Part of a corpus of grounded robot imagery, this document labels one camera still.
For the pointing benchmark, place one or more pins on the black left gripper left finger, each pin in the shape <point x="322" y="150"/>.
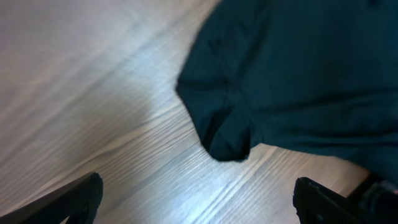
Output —
<point x="76" y="202"/>

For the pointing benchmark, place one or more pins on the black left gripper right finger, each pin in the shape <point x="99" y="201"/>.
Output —
<point x="316" y="204"/>

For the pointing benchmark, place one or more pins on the dark teal t-shirt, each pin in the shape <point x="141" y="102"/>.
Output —
<point x="315" y="76"/>

